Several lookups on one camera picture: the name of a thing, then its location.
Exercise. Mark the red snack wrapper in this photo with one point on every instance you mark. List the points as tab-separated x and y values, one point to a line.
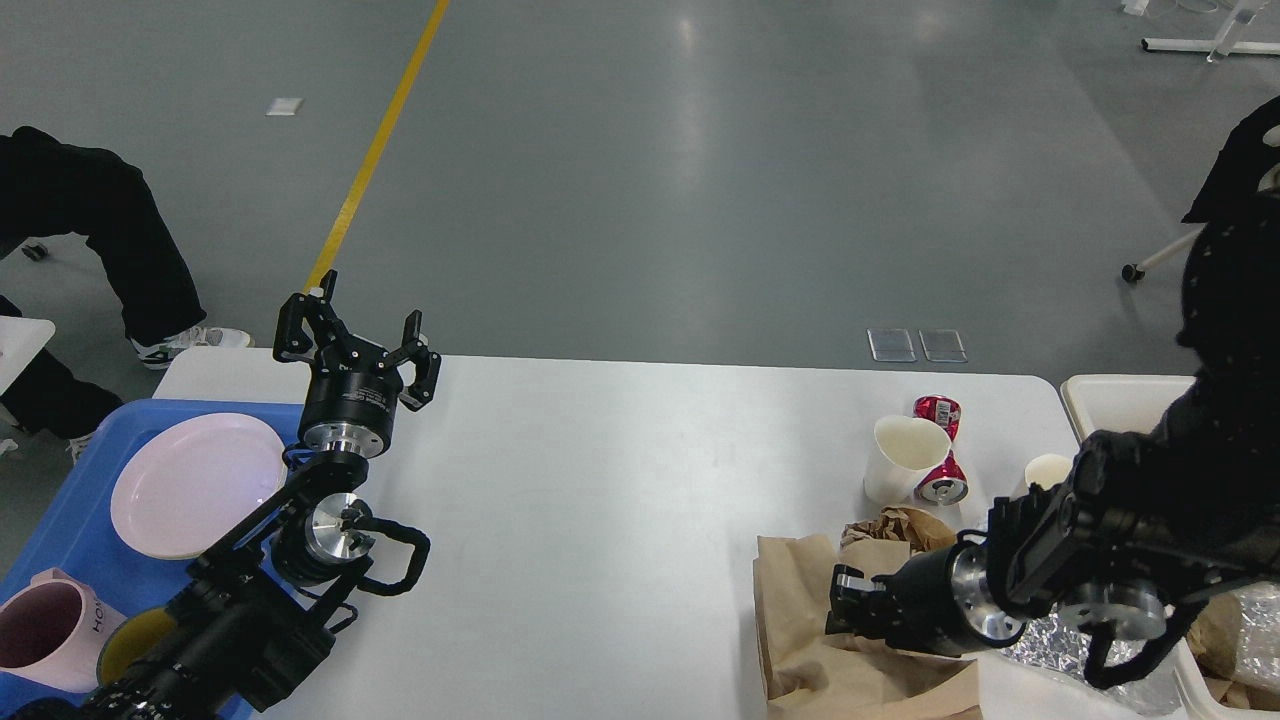
946	484

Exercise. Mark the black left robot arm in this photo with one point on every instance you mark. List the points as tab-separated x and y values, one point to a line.
257	616

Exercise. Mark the dark green mug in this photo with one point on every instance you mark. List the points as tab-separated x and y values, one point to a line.
131	641

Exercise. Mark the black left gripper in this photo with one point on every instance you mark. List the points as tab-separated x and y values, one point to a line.
345	409

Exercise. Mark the crumpled silver foil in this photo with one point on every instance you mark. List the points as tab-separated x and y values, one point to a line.
1048	644

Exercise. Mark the white paper cup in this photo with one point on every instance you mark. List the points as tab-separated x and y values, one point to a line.
1046	471
905	449

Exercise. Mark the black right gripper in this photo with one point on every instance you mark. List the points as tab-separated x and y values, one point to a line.
943	604

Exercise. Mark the white chair frame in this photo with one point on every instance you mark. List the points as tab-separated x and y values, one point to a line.
1228	41

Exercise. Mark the pink mug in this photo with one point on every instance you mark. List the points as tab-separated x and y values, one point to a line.
54	631

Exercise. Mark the white side table corner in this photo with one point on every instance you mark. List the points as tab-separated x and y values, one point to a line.
21	340

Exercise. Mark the pink plastic plate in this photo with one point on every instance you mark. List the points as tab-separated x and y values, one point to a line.
184	489

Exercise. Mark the beige plastic bin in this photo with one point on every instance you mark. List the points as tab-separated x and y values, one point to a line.
1135	403

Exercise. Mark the blue plastic tray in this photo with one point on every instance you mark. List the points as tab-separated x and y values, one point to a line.
77	534

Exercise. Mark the crumpled brown paper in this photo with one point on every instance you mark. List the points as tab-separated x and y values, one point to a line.
906	528

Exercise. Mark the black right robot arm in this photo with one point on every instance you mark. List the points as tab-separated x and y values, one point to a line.
1148	527

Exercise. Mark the brown paper bag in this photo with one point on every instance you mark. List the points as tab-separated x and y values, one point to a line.
809	674

